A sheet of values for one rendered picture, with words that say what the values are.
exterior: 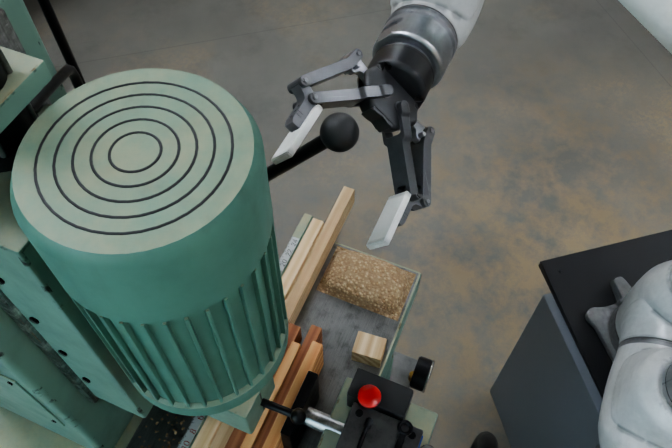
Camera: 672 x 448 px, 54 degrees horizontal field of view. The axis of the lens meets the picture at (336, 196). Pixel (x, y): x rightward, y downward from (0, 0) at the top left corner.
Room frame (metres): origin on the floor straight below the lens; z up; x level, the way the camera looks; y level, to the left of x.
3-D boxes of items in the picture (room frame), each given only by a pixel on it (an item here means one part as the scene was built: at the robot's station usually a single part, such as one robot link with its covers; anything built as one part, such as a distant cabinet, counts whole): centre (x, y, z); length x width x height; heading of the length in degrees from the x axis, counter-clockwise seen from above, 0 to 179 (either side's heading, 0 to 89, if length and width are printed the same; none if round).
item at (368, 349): (0.39, -0.05, 0.92); 0.04 x 0.04 x 0.03; 72
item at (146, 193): (0.29, 0.14, 1.35); 0.18 x 0.18 x 0.31
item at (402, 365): (0.48, -0.09, 0.58); 0.12 x 0.08 x 0.08; 67
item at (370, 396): (0.28, -0.04, 1.02); 0.03 x 0.03 x 0.01
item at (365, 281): (0.51, -0.05, 0.92); 0.14 x 0.09 x 0.04; 67
